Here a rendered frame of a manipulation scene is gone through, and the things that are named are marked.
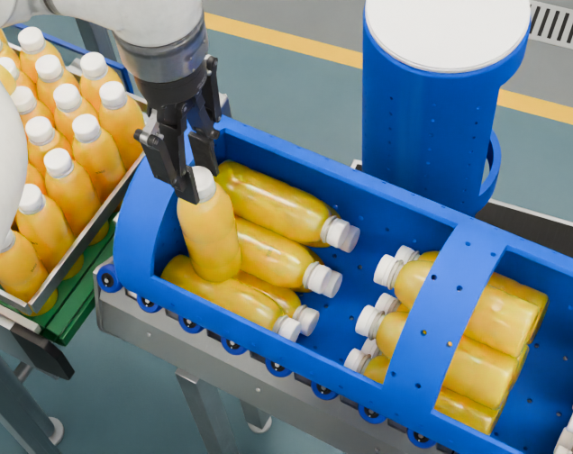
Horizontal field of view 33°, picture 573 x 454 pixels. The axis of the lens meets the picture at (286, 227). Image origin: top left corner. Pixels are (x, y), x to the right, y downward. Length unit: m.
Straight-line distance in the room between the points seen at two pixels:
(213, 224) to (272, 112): 1.69
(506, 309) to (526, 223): 1.31
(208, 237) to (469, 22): 0.67
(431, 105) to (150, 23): 0.85
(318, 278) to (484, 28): 0.56
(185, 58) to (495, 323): 0.50
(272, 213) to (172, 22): 0.49
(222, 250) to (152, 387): 1.25
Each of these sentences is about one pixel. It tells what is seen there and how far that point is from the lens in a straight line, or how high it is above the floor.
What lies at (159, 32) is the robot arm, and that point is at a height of 1.59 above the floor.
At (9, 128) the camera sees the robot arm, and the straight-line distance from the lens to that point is 0.61.
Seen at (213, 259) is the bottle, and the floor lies 1.15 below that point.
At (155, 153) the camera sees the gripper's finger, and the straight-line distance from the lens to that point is 1.03.
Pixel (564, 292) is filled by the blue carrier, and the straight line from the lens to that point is 1.35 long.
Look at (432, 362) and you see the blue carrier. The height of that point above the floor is 1.19.
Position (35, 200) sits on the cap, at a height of 1.10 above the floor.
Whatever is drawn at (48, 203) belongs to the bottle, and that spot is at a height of 1.07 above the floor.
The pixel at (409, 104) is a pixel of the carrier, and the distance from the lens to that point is 1.67.
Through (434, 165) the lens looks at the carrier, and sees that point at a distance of 1.79.
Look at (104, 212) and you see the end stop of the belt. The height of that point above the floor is 0.97.
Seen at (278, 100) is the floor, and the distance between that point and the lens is 2.89.
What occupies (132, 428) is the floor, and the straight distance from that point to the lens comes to 2.43.
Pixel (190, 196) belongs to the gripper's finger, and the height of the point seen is 1.29.
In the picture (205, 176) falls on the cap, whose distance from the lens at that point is 1.16.
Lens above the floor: 2.23
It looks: 58 degrees down
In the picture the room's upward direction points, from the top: 7 degrees counter-clockwise
